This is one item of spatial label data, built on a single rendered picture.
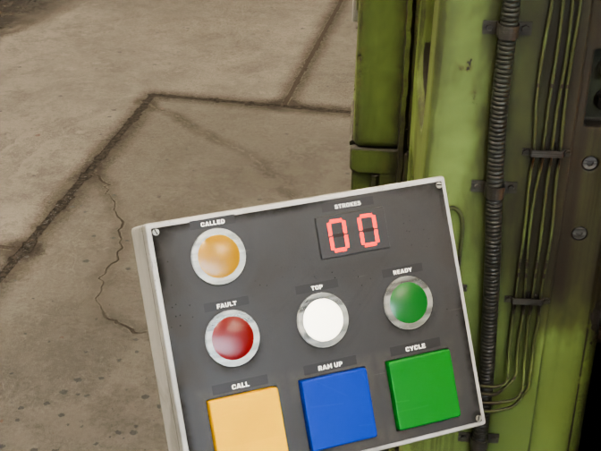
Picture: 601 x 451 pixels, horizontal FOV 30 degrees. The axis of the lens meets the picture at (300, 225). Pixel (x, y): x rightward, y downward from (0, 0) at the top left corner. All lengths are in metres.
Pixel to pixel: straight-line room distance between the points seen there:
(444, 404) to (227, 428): 0.24
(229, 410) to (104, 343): 1.97
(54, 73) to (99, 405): 2.38
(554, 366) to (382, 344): 0.44
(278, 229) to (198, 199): 2.67
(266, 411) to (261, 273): 0.14
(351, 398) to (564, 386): 0.50
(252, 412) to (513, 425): 0.58
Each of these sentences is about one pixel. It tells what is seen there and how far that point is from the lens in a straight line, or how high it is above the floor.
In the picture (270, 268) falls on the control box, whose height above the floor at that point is 1.14.
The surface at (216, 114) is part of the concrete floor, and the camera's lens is 4.50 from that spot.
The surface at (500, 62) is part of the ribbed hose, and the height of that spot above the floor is 1.28.
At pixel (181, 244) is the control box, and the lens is 1.14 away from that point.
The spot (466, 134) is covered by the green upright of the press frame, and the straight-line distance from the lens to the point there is 1.41.
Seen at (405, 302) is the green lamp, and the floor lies 1.09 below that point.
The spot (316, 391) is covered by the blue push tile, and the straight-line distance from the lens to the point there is 1.18.
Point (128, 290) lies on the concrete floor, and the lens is 3.34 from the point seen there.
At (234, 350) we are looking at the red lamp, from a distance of 1.16.
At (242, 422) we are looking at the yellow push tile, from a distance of 1.16.
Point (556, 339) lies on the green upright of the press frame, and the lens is 1.58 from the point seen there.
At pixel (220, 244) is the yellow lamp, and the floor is 1.17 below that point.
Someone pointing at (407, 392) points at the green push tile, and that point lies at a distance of 1.22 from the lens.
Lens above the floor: 1.74
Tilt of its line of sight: 28 degrees down
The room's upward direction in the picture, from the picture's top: 1 degrees clockwise
